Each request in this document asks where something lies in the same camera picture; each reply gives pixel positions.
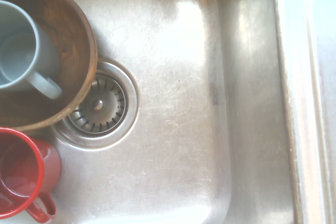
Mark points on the light blue ceramic mug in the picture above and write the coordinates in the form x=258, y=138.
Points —
x=18, y=51

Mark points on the red enamel mug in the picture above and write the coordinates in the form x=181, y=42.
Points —
x=29, y=166

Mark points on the metal sink drain strainer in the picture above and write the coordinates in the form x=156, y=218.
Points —
x=105, y=108

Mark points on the brown wooden bowl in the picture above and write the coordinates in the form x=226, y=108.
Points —
x=71, y=35

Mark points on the stainless steel sink basin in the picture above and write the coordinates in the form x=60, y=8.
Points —
x=173, y=103

